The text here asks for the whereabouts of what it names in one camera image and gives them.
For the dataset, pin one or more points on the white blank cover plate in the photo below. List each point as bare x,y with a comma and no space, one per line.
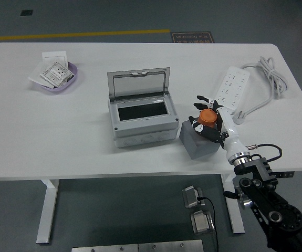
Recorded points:
35,76

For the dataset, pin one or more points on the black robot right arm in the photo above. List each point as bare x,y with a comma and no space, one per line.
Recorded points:
261,194

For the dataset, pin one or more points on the yellow floor tape line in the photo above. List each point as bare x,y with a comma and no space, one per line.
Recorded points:
74,35

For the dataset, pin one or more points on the white socket panel with print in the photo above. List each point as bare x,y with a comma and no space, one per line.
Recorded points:
56,73

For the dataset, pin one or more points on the plain white switch panel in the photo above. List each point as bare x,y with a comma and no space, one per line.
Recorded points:
53,55

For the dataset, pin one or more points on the dark floor socket cover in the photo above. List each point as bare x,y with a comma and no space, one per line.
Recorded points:
26,12

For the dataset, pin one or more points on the white table leg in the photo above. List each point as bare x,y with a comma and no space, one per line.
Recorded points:
236,218
47,210

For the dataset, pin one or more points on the black table control panel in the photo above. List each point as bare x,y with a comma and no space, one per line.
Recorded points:
284,174

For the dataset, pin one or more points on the grey cube with round hole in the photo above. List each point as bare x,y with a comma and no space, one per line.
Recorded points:
198,149

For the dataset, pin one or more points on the dark floor sign with text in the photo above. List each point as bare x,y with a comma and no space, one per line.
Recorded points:
192,37

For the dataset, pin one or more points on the purple plastic tray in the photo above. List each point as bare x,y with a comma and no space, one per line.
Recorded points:
61,88

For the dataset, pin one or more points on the grey plastic enclosure box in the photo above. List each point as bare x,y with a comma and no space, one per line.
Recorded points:
145,134

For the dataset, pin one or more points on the white power strip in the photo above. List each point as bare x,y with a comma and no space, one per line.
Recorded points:
232,81

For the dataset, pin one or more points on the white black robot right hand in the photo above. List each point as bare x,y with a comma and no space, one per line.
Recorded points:
232,131

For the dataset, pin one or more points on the silver foot pedal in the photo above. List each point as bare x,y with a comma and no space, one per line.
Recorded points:
191,197
202,223

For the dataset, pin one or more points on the orange cylinder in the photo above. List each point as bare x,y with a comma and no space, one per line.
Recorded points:
208,118

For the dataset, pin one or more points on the grey metal base plate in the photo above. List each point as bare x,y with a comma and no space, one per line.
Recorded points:
104,248
170,246

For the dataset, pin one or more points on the clear hinged box lid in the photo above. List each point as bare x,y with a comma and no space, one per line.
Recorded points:
139,85

